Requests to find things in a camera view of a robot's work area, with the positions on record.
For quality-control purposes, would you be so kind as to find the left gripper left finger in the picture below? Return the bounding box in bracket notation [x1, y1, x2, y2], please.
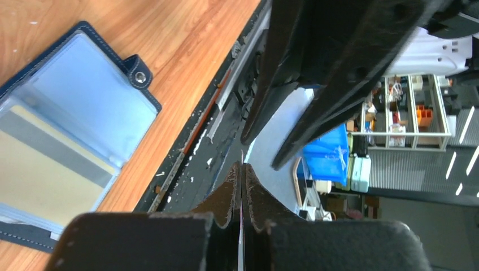
[46, 162, 242, 270]

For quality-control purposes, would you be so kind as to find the blue leather card holder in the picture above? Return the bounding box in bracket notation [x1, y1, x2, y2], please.
[1, 21, 162, 252]

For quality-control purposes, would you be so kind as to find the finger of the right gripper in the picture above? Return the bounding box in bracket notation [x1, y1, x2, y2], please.
[271, 1, 446, 170]
[241, 1, 311, 145]

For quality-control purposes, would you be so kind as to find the gold VIP card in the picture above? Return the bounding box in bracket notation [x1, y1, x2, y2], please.
[1, 105, 118, 225]

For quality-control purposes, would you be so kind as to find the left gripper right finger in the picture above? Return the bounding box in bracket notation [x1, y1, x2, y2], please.
[241, 164, 431, 270]

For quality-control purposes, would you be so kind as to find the blue storage crate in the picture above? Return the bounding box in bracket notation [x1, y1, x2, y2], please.
[302, 124, 349, 185]

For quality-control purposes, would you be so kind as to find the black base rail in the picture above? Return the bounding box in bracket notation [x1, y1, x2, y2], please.
[134, 1, 271, 212]

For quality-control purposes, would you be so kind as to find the white metal shelf rack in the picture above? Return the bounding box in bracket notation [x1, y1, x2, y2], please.
[347, 75, 453, 151]

